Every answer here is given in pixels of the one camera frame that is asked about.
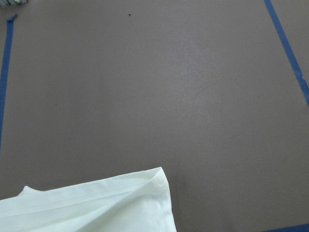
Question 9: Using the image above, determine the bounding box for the cream long-sleeve cat shirt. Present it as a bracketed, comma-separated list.
[0, 167, 176, 232]

